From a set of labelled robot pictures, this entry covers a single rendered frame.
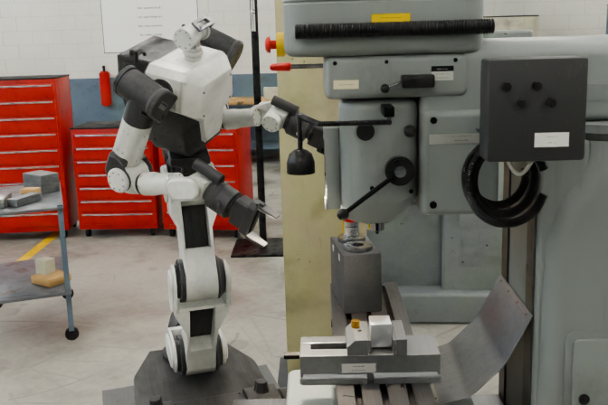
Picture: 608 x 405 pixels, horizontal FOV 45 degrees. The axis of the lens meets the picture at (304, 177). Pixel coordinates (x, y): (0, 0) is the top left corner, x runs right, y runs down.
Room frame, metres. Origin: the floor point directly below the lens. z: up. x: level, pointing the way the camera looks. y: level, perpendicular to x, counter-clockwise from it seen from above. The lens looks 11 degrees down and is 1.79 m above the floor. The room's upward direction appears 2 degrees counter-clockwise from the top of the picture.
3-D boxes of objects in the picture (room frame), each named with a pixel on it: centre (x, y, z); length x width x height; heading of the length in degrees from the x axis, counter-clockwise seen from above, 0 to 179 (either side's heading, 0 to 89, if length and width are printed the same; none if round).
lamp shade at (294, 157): (1.86, 0.01, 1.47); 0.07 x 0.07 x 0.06
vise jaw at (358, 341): (1.76, -0.12, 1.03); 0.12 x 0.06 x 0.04; 179
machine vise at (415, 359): (1.76, -0.15, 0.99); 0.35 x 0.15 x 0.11; 89
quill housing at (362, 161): (1.87, -0.19, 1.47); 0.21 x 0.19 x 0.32; 179
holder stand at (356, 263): (2.26, -0.15, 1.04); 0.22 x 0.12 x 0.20; 8
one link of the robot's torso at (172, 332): (2.52, 0.41, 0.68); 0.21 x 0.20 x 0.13; 17
